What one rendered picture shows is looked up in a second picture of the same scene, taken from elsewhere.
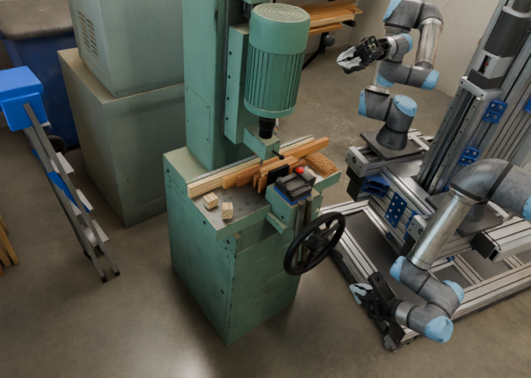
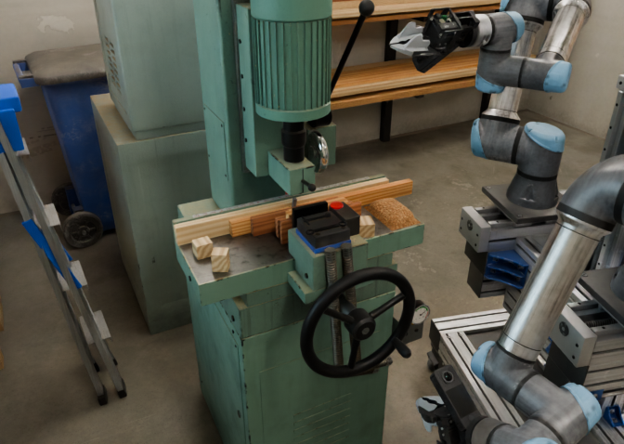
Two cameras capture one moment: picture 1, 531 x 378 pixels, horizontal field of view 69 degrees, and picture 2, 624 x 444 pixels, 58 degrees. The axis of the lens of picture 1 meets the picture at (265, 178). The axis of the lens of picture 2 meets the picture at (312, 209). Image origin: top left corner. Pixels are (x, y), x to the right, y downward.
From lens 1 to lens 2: 0.46 m
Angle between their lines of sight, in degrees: 18
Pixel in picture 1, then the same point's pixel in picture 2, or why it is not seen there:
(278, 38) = not seen: outside the picture
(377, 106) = (498, 137)
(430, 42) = (562, 27)
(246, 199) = (259, 251)
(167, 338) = not seen: outside the picture
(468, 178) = (579, 189)
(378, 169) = (512, 241)
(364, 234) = not seen: hidden behind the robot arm
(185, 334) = not seen: outside the picture
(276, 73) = (284, 50)
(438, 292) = (547, 398)
